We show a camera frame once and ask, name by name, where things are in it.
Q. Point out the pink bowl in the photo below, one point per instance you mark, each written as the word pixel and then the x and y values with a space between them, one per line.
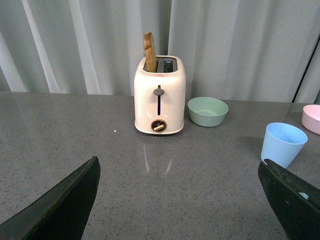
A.
pixel 311 118

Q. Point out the green bowl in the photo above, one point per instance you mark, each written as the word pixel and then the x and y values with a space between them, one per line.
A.
pixel 207 111

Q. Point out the brown toast slice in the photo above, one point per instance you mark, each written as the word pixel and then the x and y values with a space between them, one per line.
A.
pixel 150 52

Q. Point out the light blue cup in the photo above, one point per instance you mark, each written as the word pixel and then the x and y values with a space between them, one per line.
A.
pixel 282 142

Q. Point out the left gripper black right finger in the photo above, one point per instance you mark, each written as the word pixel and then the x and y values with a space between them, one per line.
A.
pixel 295 202

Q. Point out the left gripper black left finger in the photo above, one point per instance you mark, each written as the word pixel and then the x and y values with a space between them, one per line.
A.
pixel 62 212

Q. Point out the cream white toaster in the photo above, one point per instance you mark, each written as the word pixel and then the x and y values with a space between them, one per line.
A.
pixel 159 97

